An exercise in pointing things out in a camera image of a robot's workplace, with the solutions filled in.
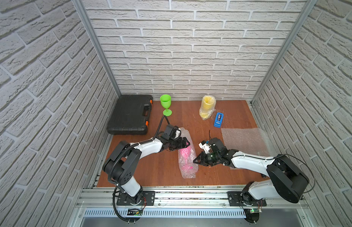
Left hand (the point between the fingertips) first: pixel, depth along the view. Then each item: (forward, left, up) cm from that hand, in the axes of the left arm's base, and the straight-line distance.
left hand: (187, 143), depth 89 cm
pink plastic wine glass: (-17, 0, +3) cm, 17 cm away
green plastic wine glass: (+32, +15, +8) cm, 36 cm away
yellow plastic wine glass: (+26, -16, +11) cm, 32 cm away
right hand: (-12, -4, -1) cm, 13 cm away
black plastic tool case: (+22, +41, +1) cm, 46 cm away
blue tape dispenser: (+20, -25, -1) cm, 32 cm away
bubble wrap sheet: (+25, -20, -2) cm, 32 cm away
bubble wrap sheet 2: (+7, +1, +3) cm, 7 cm away
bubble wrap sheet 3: (+4, -44, -4) cm, 45 cm away
